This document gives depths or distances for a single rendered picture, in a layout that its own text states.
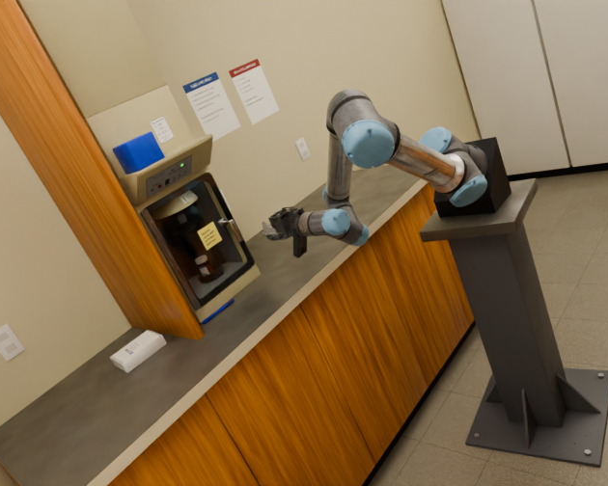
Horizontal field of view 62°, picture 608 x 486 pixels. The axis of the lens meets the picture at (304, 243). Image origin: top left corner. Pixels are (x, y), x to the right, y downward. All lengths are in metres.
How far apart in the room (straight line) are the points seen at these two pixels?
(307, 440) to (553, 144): 3.11
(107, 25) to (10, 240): 0.81
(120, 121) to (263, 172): 1.03
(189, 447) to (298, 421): 0.43
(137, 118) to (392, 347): 1.32
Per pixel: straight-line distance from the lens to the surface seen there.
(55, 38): 1.76
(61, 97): 1.61
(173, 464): 1.58
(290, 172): 2.73
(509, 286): 1.88
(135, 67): 1.84
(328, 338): 1.89
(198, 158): 1.79
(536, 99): 4.23
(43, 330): 2.09
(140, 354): 1.83
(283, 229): 1.61
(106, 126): 1.74
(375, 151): 1.26
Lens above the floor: 1.65
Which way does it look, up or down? 20 degrees down
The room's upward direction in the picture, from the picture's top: 24 degrees counter-clockwise
